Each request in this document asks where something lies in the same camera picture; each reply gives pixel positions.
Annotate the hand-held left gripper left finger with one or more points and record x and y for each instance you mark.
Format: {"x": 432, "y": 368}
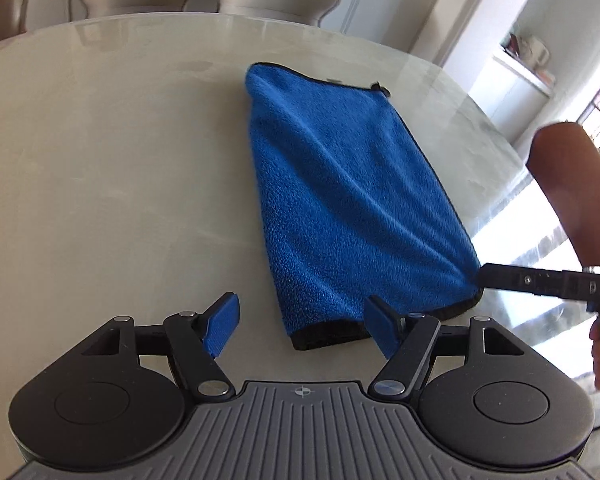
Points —
{"x": 222, "y": 325}

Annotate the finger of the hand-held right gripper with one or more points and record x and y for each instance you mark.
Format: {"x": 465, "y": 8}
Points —
{"x": 520, "y": 278}

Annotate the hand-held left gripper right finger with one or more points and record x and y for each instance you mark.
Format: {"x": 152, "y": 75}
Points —
{"x": 382, "y": 327}

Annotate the blue and grey towel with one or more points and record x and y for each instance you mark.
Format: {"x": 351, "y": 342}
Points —
{"x": 340, "y": 200}

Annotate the person's right forearm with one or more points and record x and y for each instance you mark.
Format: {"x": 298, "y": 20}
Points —
{"x": 580, "y": 195}

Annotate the white side counter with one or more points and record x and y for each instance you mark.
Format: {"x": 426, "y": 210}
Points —
{"x": 520, "y": 95}

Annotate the white pitcher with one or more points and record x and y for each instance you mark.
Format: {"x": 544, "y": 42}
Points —
{"x": 536, "y": 50}

